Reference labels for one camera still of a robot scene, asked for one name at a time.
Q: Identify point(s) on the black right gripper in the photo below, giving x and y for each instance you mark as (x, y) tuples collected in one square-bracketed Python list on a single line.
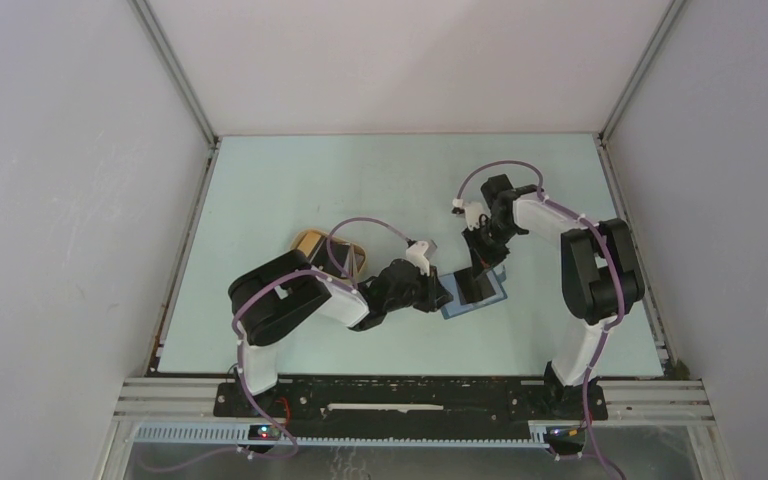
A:
[(482, 259)]

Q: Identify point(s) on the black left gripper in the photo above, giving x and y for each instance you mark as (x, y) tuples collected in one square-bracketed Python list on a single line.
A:
[(435, 295)]

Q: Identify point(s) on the blue card holder wallet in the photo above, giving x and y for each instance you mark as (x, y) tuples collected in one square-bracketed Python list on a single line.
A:
[(456, 308)]

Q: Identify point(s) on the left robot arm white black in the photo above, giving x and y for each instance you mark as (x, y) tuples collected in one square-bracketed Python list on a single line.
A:
[(271, 301)]

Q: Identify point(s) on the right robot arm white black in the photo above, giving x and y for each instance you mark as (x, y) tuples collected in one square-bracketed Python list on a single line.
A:
[(601, 278)]

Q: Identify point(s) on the beige oval card tray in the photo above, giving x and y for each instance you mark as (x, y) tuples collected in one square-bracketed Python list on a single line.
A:
[(352, 256)]

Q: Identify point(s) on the gold credit card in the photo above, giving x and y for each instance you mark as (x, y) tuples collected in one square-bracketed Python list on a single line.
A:
[(308, 242)]

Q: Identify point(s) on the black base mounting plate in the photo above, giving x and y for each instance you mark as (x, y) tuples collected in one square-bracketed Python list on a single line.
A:
[(437, 408)]

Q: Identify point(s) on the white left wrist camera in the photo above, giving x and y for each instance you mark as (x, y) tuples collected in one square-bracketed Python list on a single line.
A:
[(419, 254)]

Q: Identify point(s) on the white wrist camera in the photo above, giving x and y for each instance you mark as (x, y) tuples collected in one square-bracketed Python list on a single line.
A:
[(419, 254), (473, 213)]

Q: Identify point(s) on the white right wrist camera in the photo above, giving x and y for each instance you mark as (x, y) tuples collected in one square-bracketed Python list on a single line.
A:
[(473, 213)]

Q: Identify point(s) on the aluminium frame rail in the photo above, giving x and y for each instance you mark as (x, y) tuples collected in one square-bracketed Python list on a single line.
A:
[(654, 404)]

